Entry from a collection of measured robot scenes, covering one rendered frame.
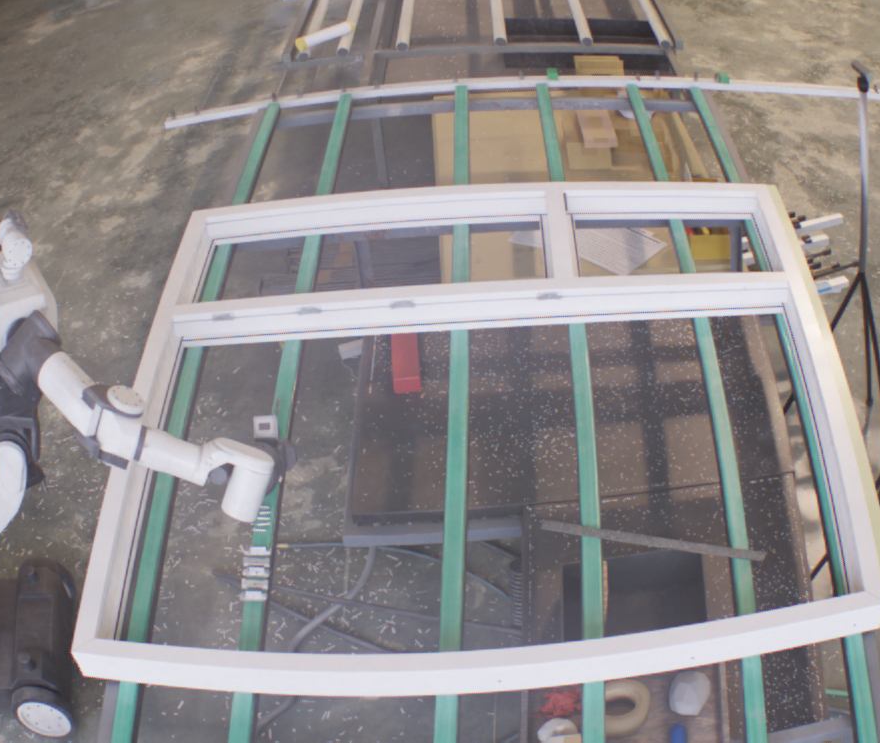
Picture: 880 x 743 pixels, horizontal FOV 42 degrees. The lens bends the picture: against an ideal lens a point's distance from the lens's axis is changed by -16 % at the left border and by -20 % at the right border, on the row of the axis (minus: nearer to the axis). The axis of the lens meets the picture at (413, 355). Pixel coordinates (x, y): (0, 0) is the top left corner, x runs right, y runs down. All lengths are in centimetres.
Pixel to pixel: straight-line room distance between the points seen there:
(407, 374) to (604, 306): 53
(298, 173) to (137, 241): 73
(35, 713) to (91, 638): 106
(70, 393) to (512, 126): 219
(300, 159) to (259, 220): 228
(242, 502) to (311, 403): 184
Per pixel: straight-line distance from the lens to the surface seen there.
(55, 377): 235
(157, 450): 226
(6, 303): 253
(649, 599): 257
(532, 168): 388
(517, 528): 280
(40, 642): 328
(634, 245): 349
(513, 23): 476
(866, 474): 235
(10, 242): 253
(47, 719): 323
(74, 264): 519
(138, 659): 213
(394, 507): 283
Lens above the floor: 247
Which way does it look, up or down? 36 degrees down
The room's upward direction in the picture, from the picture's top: 7 degrees counter-clockwise
